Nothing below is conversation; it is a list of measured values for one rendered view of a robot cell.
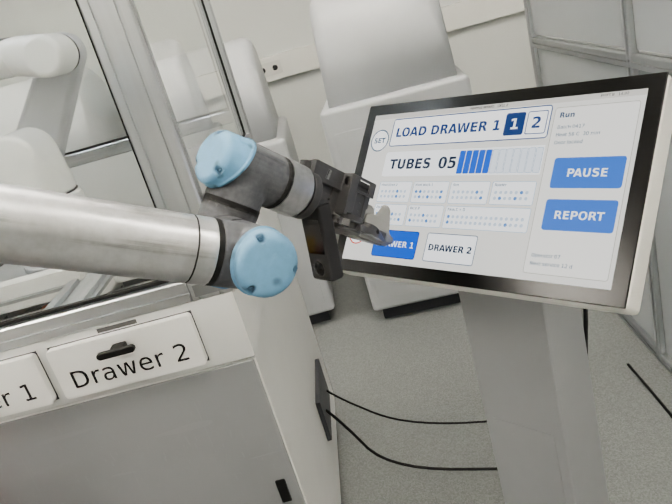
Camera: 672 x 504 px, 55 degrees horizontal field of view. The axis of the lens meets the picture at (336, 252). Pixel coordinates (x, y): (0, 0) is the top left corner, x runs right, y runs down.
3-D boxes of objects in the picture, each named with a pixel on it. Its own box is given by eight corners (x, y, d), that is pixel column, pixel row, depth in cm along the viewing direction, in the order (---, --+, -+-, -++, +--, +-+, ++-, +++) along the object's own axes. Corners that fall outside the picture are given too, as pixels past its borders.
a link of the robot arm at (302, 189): (286, 209, 85) (249, 208, 91) (311, 219, 88) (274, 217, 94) (300, 155, 86) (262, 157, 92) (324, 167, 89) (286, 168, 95)
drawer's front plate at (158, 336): (207, 364, 126) (188, 315, 122) (67, 400, 127) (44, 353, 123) (208, 359, 127) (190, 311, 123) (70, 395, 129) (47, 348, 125)
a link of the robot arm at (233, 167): (181, 183, 83) (204, 121, 83) (247, 208, 91) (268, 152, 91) (212, 193, 78) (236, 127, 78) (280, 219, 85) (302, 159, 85)
